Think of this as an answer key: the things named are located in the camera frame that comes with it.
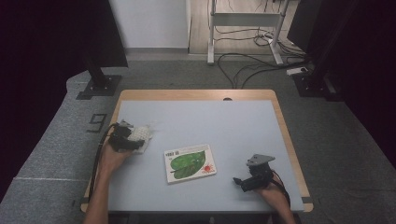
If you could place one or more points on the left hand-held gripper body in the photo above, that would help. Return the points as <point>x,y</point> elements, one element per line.
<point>123,140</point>

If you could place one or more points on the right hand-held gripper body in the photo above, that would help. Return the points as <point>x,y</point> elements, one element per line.
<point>261,174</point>

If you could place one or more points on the white knitted cloth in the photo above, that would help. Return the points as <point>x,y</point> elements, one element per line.
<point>144,133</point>

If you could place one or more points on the white children's picture book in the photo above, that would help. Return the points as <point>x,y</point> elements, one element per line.
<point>190,163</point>

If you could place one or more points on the person's left hand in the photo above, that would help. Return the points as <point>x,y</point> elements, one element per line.
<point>110,160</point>

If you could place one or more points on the person's right hand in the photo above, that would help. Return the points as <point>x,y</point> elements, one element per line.
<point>275,194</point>

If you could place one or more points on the black tape strip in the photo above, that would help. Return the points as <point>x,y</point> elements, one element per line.
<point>307,199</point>
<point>85,200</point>

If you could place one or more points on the light grey table mat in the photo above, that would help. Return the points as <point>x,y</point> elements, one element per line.
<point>202,124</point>

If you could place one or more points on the wooden table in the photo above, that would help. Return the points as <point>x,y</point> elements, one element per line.
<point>199,94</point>

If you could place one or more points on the black stand with base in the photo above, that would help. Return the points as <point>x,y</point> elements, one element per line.
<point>104,37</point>
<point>317,40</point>

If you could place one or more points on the white power strip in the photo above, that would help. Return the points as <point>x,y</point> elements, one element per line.
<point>297,71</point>

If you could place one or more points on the white metal stand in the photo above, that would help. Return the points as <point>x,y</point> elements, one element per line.
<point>243,19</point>

